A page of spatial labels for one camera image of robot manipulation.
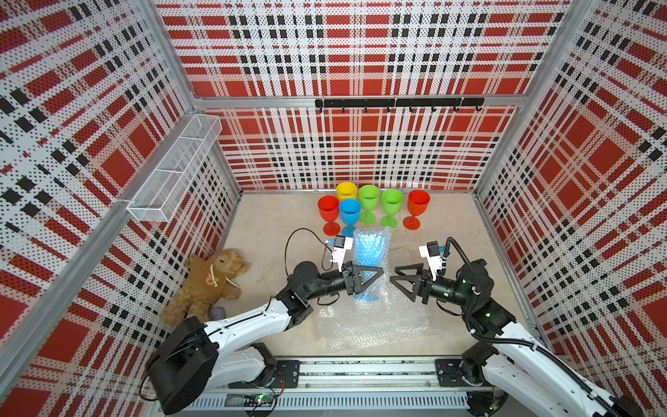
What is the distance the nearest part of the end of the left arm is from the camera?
573 millimetres

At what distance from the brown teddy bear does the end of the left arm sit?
427 mm

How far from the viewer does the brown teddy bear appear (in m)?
0.80
